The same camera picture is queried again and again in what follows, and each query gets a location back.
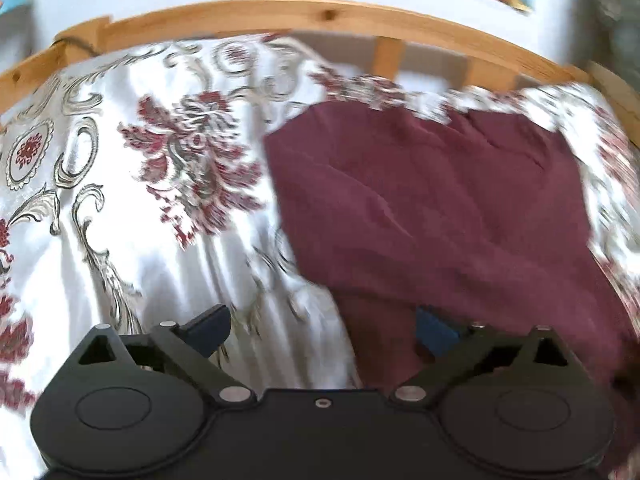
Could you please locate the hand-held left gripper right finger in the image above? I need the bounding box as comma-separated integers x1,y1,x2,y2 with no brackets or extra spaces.
391,306,584,409

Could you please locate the maroon cloth garment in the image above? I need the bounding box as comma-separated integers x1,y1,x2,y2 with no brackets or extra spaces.
262,100,640,461

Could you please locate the floral satin bedspread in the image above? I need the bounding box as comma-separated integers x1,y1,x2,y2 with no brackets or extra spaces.
0,35,640,480

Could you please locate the wooden bed frame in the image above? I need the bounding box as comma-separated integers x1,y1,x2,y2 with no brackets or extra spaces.
0,0,640,128

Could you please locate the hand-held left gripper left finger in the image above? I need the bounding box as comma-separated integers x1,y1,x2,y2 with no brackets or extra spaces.
75,303,254,407

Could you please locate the dark cord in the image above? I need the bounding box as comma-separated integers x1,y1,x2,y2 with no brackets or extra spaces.
52,34,101,57

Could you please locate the grey fuzzy cloth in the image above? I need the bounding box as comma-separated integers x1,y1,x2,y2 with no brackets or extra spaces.
580,0,640,68

